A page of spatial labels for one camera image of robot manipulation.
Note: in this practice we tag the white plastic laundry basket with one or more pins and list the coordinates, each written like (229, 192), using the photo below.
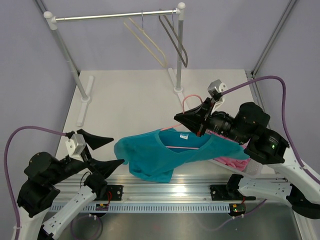
(252, 170)

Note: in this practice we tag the white slotted cable duct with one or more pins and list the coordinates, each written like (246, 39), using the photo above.
(158, 208)

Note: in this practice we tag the aluminium front rail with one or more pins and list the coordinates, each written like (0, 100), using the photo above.
(180, 189)

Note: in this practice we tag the beige clothes hanger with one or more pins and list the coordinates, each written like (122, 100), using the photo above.
(138, 31)

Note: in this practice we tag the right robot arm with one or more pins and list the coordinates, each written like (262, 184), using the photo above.
(265, 146)

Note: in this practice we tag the grey clothes hanger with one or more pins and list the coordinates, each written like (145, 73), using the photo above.
(175, 39)

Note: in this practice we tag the teal t shirt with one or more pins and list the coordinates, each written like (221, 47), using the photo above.
(154, 155)

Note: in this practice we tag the pink garment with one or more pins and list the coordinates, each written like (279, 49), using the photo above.
(233, 161)

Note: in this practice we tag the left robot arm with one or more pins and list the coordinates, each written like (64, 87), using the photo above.
(44, 172)

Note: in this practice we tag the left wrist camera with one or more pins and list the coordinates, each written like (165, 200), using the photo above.
(75, 146)

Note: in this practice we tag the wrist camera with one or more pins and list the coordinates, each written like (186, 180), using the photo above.
(215, 90)
(75, 146)

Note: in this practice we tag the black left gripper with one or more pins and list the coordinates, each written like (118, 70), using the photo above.
(103, 168)

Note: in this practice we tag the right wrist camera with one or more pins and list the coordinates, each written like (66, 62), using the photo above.
(215, 90)

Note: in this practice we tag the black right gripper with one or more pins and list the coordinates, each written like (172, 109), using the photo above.
(194, 118)

